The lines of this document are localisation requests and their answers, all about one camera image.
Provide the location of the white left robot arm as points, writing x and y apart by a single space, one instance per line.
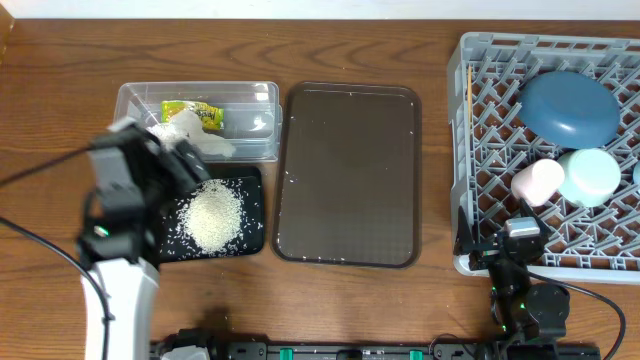
120 282

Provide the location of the clear plastic bin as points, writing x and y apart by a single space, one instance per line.
252 113

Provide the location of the light blue bowl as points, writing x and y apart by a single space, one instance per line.
636 174

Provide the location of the black food waste tray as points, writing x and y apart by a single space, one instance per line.
247 180

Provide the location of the green snack wrapper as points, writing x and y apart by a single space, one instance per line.
211 117

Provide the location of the grey dishwasher rack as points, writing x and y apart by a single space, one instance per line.
594 245

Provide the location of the white tissue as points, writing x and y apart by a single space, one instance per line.
187 126

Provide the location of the dark blue plate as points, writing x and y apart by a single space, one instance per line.
570 110

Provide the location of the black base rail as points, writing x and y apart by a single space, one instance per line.
198 344

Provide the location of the pink cup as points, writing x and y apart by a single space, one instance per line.
538 182

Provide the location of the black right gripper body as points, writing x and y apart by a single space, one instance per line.
487 254

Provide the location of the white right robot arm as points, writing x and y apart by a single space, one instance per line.
533 316

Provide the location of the brown serving tray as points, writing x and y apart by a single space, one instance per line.
349 181

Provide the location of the pile of white rice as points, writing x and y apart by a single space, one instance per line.
213 218

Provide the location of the wooden chopstick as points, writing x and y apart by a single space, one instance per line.
469 96

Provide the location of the mint green bowl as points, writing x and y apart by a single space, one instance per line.
591 177

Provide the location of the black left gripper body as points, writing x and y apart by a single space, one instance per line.
169 180

